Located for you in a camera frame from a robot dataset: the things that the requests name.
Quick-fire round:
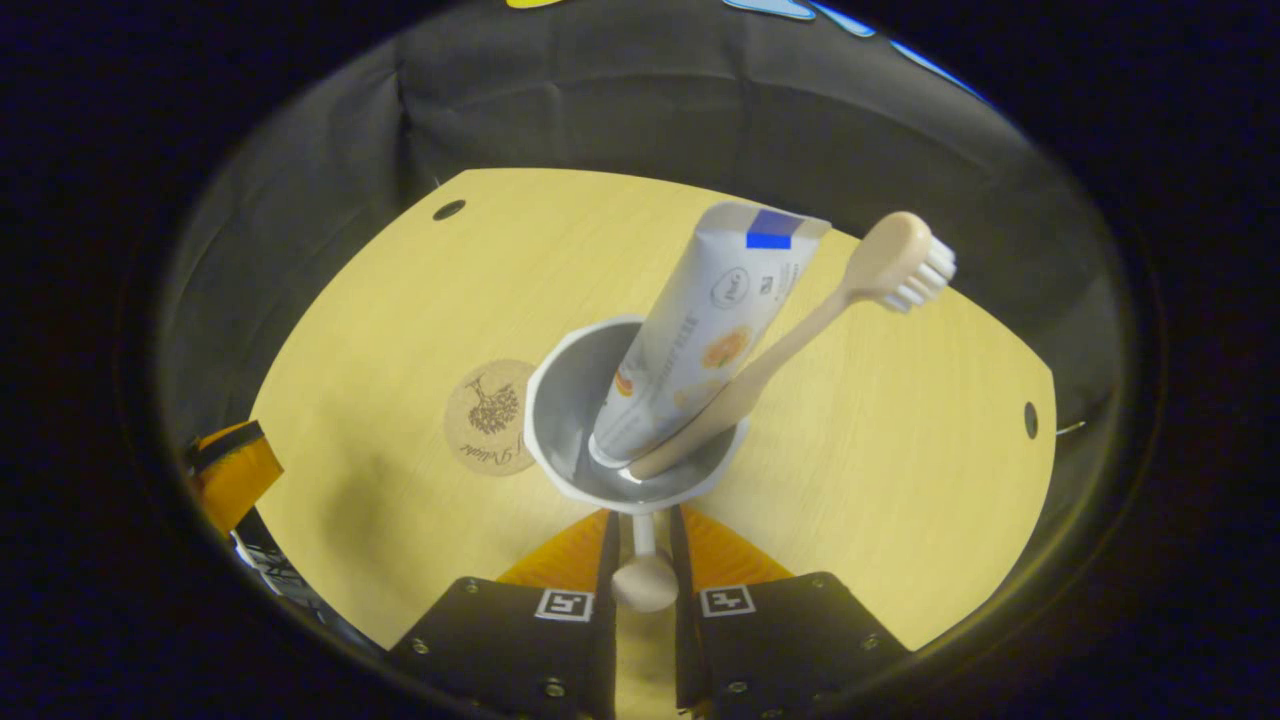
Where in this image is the round cork coaster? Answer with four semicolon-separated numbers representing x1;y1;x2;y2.
444;359;541;477

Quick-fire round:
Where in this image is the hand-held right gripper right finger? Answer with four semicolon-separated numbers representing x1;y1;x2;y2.
668;505;911;720

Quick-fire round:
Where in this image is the white cup with wooden handle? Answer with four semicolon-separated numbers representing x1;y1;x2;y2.
524;316;751;614

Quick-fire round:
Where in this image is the light wooden desktop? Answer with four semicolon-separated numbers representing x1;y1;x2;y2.
250;167;1058;720

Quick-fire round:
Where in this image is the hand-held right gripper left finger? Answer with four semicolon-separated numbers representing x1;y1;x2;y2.
388;508;621;720

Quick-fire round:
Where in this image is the white toothpaste tube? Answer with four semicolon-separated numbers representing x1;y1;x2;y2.
588;201;832;469

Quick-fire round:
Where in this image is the beige toothbrush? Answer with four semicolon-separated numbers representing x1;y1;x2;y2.
628;211;958;481

